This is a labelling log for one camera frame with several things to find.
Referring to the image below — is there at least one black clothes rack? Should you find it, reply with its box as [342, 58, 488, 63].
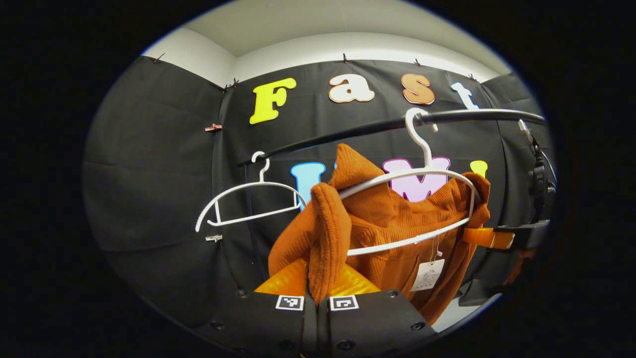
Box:
[238, 108, 547, 279]

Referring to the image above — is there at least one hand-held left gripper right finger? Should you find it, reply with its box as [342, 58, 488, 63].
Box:
[318, 264, 439, 358]

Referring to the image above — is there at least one black backdrop cloth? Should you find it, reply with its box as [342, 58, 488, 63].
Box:
[82, 55, 555, 344]

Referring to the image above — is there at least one orange ribbed shirt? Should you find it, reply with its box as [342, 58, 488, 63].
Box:
[267, 143, 492, 326]

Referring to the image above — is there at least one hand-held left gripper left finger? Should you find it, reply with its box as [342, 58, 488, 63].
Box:
[196, 259, 318, 358]

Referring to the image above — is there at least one white clothes hanger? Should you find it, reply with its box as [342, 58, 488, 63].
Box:
[195, 152, 307, 233]
[338, 108, 481, 257]

